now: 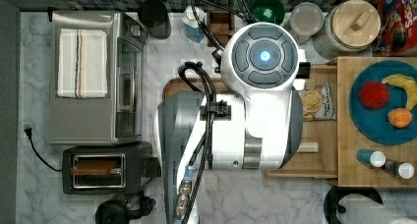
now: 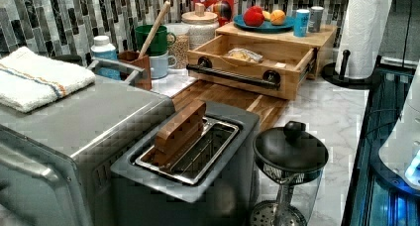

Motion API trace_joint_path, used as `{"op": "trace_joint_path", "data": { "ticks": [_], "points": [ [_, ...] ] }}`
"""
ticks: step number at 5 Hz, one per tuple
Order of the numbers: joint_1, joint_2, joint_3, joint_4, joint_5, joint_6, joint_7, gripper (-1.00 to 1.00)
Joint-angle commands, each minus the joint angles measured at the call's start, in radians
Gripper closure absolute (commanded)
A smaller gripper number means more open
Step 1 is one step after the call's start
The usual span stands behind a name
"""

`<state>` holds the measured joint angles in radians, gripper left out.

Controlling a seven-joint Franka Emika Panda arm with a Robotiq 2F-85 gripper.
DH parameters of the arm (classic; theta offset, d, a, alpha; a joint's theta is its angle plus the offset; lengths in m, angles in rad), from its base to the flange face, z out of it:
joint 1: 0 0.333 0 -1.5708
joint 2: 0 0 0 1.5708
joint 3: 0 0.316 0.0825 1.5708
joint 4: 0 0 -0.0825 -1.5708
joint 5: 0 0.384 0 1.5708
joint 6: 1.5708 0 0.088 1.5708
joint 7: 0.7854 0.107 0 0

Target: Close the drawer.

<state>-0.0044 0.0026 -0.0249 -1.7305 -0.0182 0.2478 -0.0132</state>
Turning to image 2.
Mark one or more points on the wooden drawer with black handle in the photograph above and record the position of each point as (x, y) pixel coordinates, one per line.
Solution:
(277, 75)

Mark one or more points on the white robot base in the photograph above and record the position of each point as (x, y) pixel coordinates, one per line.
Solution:
(400, 153)

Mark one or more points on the bagged food in drawer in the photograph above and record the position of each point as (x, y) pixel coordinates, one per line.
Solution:
(244, 54)

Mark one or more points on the wooden drawer cabinet box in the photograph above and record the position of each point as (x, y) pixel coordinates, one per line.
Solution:
(288, 45)

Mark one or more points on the wooden toast block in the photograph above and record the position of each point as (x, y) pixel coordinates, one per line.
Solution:
(177, 135)

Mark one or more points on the wooden cutting board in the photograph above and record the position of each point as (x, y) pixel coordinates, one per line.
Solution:
(268, 108)

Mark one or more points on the grey toaster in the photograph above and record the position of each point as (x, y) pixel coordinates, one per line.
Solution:
(209, 186)

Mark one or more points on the glass jar of grains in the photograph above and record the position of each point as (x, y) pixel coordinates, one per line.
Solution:
(178, 44)

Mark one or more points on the light blue mug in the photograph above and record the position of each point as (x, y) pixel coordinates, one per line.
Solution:
(161, 64)

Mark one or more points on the white ceramic jar wooden lid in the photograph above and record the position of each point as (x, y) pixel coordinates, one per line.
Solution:
(202, 25)

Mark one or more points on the green mug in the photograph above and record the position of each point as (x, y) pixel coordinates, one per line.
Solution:
(162, 40)

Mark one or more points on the black-lidded french press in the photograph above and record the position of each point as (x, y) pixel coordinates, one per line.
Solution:
(287, 170)

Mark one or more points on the teal plate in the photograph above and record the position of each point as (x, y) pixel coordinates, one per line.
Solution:
(266, 27)

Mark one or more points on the red apple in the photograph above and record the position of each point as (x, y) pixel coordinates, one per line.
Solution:
(254, 16)

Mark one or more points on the Froot Loops cereal box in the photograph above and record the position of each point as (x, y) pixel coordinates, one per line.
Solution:
(226, 10)

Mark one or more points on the yellow lemon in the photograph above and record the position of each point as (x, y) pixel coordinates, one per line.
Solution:
(266, 15)

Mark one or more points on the wooden utensil stick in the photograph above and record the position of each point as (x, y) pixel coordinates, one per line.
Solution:
(164, 9)

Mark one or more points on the orange fruit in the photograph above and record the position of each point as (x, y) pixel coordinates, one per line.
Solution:
(277, 17)

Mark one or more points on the blue can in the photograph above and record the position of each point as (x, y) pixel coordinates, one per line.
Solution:
(301, 23)

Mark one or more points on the white-capped blue bottle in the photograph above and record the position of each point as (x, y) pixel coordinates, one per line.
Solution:
(103, 48)

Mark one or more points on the black paper towel holder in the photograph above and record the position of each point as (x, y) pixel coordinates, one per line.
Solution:
(339, 78)

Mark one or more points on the grey can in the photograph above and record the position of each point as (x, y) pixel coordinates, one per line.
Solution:
(314, 24)

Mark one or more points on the stainless toaster oven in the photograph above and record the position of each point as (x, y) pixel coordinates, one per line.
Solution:
(55, 160)

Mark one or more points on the folded white towel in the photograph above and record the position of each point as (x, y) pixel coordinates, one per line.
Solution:
(29, 81)

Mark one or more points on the paper towel roll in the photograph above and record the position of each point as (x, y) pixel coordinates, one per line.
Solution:
(361, 34)

